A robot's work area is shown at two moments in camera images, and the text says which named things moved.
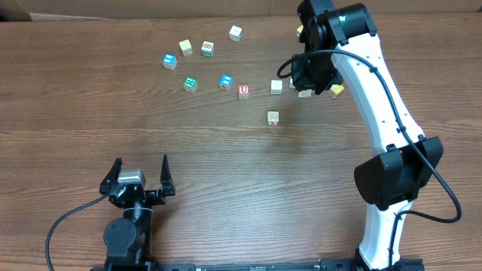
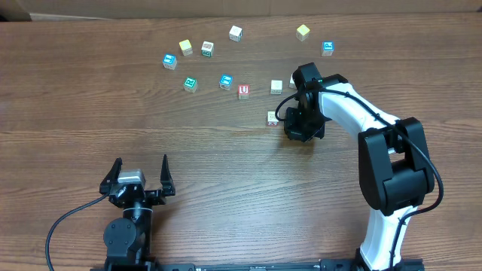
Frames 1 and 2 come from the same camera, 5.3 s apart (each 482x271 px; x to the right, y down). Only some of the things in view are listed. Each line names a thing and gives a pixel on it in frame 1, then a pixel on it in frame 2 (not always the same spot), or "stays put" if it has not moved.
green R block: x=190 y=84 stays put
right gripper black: x=303 y=80 → x=294 y=131
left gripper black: x=158 y=197 stays put
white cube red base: x=273 y=118 stays put
